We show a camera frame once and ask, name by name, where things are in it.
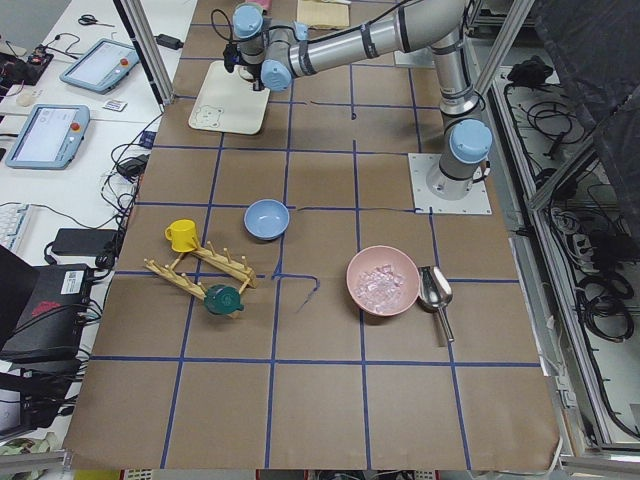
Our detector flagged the wooden mug rack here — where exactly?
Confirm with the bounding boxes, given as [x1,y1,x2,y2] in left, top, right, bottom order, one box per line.
[143,241,258,301]

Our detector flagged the scissors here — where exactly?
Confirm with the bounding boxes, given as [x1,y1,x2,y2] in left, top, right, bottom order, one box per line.
[77,14,115,28]

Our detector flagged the dark green mug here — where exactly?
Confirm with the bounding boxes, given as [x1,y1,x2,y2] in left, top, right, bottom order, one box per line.
[204,284,244,315]

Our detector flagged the white keyboard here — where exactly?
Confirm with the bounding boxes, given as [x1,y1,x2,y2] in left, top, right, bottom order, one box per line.
[1,203,31,253]

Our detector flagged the yellow mug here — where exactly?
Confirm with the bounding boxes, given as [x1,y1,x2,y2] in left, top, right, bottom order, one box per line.
[164,219,200,253]

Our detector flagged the cream bear tray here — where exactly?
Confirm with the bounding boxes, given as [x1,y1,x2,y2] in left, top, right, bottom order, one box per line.
[188,61,270,135]

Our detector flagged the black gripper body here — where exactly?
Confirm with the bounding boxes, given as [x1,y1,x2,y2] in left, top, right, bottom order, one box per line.
[223,43,265,83]

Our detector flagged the bamboo cutting board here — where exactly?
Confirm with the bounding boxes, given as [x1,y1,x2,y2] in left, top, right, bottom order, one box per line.
[296,0,351,29]

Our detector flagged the near teach pendant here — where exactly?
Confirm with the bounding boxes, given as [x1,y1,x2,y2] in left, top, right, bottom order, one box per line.
[5,104,91,170]

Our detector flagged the blue bowl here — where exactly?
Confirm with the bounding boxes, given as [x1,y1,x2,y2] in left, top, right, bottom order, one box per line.
[244,199,290,241]

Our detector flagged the metal scoop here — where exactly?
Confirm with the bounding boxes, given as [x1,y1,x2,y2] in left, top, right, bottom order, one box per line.
[418,265,454,343]

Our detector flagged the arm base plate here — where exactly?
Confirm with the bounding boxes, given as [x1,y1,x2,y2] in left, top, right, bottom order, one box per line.
[408,153,492,215]
[394,48,435,69]

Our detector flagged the teach pendant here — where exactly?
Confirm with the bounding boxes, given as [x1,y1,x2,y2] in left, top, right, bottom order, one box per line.
[59,39,139,94]
[5,104,91,170]

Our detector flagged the far teach pendant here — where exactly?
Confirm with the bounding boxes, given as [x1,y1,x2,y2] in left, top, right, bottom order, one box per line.
[59,39,139,94]

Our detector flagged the cream round plate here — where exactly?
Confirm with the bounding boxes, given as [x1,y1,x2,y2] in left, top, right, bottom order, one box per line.
[238,66,255,82]

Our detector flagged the aluminium frame post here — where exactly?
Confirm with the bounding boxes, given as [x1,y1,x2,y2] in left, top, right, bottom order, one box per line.
[113,0,174,106]

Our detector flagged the pink bowl with ice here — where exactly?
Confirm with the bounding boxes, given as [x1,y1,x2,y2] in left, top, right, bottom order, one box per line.
[346,245,421,317]

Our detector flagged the black power adapter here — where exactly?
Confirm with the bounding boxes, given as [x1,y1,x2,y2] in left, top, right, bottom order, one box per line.
[155,34,184,50]

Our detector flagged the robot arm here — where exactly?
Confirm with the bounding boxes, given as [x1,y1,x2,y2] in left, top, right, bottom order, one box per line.
[223,1,483,138]

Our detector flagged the black computer box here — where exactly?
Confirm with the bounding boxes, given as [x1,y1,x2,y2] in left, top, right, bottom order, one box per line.
[1,264,94,364]

